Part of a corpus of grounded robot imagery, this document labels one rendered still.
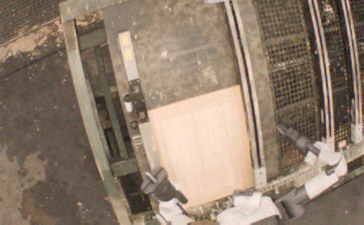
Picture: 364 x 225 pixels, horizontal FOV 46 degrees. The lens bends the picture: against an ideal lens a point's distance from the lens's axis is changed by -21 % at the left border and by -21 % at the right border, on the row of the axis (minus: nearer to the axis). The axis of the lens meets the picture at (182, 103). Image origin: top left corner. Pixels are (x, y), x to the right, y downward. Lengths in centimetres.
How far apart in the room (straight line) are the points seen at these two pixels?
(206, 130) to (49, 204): 166
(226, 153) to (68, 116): 175
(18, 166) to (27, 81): 84
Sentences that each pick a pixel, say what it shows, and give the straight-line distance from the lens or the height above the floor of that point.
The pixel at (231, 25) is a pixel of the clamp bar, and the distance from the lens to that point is 229.
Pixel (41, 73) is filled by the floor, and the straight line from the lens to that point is 427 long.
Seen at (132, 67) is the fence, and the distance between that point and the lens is 225.
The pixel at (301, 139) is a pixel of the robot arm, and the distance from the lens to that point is 236.
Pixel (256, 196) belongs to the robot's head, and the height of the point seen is 145.
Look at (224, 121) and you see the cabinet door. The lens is 245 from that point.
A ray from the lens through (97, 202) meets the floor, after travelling 360.
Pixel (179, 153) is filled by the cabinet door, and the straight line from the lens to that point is 245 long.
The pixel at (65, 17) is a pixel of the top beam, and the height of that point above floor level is 181.
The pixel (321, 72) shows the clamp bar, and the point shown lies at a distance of 256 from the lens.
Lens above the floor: 334
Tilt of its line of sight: 59 degrees down
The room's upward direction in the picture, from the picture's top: straight up
